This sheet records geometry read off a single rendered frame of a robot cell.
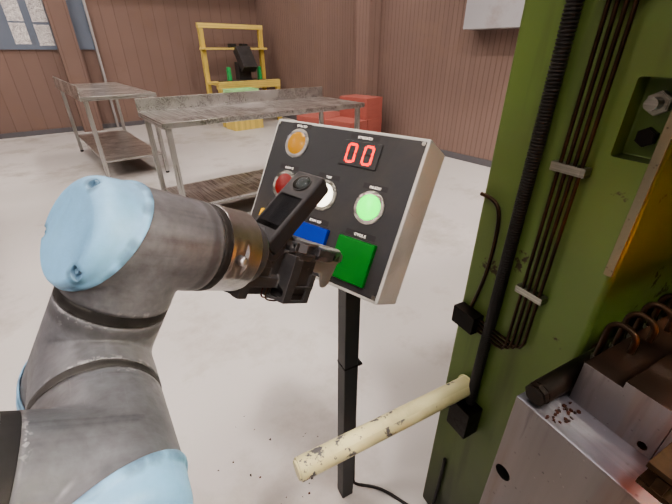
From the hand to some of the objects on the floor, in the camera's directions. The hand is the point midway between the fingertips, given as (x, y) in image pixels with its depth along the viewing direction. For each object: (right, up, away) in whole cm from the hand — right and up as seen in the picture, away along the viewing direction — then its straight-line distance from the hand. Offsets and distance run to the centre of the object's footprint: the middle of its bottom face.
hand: (335, 252), depth 58 cm
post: (+3, -82, +67) cm, 106 cm away
